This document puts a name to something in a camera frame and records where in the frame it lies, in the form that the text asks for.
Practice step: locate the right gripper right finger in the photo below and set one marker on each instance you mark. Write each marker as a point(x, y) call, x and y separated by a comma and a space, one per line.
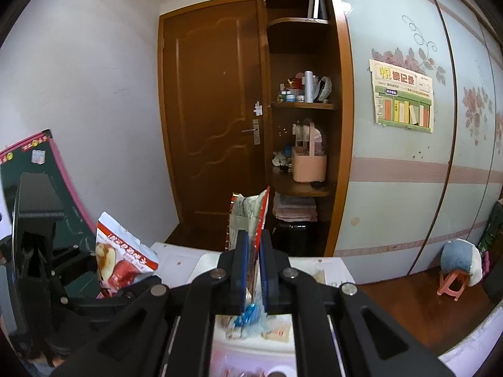
point(339, 331)

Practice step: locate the green chalkboard pink frame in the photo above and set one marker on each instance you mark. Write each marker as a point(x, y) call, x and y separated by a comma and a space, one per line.
point(32, 170)

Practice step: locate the wooden corner shelf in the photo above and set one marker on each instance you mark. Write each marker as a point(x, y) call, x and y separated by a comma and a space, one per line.
point(311, 35)

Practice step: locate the pink plastic stool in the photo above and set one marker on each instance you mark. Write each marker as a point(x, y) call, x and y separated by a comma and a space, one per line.
point(453, 284)

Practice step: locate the pink storage basket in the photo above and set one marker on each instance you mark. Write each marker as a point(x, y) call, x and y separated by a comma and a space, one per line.
point(308, 156)

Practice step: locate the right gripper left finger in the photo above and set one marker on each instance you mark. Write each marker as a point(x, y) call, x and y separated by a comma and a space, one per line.
point(166, 331)

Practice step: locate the brown wooden door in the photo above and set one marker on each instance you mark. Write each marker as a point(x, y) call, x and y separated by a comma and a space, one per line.
point(211, 69)

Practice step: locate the blue plush cushion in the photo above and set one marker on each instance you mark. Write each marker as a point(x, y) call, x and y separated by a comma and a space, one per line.
point(459, 254)

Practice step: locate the light blue snack bag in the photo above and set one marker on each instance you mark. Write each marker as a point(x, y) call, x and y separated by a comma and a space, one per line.
point(253, 322)

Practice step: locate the folded towel stack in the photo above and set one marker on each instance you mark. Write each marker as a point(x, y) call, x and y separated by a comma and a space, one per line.
point(294, 209)

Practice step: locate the wall poster calendar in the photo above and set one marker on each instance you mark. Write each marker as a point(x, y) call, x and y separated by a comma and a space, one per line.
point(402, 98)

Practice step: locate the red white printed snack bag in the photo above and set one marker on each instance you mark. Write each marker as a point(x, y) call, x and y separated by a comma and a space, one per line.
point(248, 215)

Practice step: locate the silver door handle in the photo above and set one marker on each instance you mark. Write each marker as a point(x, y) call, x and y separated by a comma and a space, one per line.
point(254, 131)

